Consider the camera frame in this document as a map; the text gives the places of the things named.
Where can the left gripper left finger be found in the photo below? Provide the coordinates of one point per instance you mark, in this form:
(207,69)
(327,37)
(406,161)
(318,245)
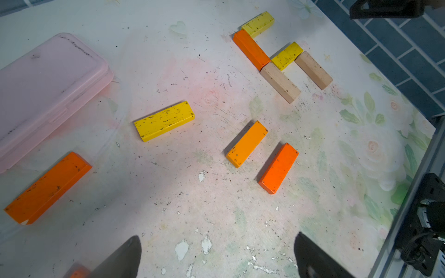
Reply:
(122,263)

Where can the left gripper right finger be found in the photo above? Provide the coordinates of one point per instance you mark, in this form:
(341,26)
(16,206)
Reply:
(313,262)

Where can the orange block low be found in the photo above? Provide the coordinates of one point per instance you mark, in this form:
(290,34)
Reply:
(278,169)

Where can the light orange block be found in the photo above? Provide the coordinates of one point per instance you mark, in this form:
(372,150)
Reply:
(239,153)

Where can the yellow block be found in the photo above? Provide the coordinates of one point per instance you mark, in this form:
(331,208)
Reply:
(164,121)
(287,56)
(258,24)

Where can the wooden block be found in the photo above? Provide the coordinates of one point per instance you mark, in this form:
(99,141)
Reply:
(280,82)

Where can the wooden block low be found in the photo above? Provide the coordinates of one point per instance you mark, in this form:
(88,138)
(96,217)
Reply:
(316,73)

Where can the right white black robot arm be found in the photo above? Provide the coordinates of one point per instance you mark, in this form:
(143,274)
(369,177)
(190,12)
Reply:
(392,9)

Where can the pink pencil case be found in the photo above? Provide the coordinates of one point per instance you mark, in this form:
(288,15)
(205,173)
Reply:
(43,88)

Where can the aluminium front rail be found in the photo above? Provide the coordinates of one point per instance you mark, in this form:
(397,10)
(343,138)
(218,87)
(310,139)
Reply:
(389,263)

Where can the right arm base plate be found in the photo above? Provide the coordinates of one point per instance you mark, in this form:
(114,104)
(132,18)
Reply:
(422,235)

